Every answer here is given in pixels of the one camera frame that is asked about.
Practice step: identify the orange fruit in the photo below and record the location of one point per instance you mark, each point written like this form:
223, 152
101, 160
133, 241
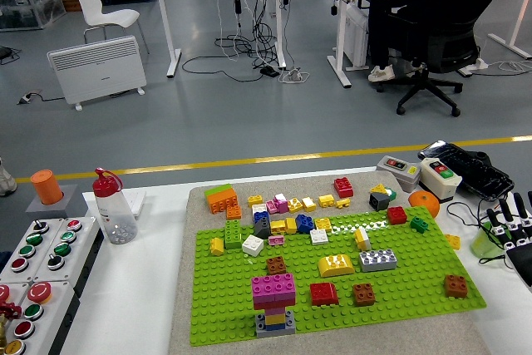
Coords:
424, 203

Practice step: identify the small green brick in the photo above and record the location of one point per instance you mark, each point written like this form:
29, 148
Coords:
391, 195

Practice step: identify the green studded baseplate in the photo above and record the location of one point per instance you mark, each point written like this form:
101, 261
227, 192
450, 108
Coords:
224, 288

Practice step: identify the grey base brick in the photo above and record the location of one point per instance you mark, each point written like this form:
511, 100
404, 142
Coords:
275, 333

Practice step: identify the grey-brown table mat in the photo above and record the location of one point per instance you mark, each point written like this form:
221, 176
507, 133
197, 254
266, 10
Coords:
183, 288

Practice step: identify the grey switch box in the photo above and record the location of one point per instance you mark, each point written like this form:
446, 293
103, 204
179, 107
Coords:
399, 176

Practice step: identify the black office chair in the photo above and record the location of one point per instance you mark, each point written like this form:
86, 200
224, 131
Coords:
457, 6

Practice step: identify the thin yellow brick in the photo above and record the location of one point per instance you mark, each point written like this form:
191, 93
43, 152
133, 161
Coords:
275, 318

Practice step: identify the pink and white brick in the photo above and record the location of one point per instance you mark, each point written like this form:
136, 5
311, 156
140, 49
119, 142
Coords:
282, 204

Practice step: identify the thin pink brick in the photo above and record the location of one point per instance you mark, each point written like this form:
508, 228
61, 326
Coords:
274, 310

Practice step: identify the white push-button box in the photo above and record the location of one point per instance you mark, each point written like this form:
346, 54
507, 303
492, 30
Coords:
26, 251
62, 249
33, 311
3, 293

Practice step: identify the thin blue brick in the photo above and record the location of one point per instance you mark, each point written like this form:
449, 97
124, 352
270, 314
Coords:
275, 326

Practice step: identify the black power brick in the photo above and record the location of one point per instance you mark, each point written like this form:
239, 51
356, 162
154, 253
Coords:
269, 72

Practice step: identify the yellow wedge brick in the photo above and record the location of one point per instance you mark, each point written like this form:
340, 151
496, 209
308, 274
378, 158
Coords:
378, 189

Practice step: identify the pink square brick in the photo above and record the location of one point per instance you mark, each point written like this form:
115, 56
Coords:
284, 285
262, 287

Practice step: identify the white computer case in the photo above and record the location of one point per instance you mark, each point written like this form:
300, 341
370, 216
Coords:
353, 35

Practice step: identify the brass fitting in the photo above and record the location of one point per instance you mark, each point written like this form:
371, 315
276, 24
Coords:
2, 330

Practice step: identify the clear storage crate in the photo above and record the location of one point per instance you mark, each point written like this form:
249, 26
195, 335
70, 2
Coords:
25, 6

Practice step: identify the white and yellow brick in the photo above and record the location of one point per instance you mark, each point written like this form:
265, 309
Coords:
362, 239

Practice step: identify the white square brick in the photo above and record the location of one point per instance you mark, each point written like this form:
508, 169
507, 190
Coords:
252, 245
319, 237

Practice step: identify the lime green flat brick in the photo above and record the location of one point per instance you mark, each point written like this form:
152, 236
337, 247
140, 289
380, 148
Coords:
217, 189

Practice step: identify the small orange brick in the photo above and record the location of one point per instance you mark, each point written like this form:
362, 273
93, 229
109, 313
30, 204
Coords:
233, 213

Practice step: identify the brown square brick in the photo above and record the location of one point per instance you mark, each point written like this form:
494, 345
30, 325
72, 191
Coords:
364, 294
276, 265
456, 285

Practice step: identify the floor socket box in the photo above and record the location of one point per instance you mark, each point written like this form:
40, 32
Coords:
27, 97

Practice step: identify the black hanging adapter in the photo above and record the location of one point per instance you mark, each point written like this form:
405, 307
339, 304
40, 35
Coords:
237, 6

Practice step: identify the red sloped brick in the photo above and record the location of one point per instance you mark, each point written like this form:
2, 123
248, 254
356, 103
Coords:
324, 293

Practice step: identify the small pink plate brick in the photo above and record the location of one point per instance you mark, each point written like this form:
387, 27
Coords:
276, 240

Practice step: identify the large orange brick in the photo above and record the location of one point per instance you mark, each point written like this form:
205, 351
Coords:
222, 202

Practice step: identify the orange cylinder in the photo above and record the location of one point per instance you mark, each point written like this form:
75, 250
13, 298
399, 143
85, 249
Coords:
45, 188

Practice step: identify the tall green brick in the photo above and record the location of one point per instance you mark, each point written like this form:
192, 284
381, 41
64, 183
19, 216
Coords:
233, 234

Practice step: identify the white wall switch plate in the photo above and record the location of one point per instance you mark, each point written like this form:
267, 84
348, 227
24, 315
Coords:
137, 201

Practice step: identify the grey block holder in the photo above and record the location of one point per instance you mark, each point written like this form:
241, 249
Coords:
68, 201

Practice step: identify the white panel heater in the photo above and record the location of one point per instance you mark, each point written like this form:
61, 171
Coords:
95, 68

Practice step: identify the brown box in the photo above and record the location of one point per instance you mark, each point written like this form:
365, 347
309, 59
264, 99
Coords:
71, 1

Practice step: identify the green plastic cup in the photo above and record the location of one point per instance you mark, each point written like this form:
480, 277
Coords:
480, 245

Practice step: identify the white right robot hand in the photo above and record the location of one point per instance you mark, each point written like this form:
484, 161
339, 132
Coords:
521, 255

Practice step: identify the dark grey sloped brick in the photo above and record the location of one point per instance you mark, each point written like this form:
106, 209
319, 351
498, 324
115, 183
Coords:
262, 228

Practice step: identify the small yellow brick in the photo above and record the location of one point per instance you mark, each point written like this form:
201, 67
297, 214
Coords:
343, 203

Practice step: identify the long grey brick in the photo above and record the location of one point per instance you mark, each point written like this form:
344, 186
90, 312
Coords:
378, 260

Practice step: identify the yellow curved brick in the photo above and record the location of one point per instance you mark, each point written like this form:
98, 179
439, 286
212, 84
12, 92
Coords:
336, 265

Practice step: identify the white switch box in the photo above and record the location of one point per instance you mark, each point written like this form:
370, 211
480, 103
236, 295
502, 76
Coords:
440, 186

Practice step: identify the large red brick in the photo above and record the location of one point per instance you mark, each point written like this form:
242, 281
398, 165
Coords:
270, 306

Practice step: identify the clear bottle red cap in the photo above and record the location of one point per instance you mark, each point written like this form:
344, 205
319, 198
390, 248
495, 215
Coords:
114, 213

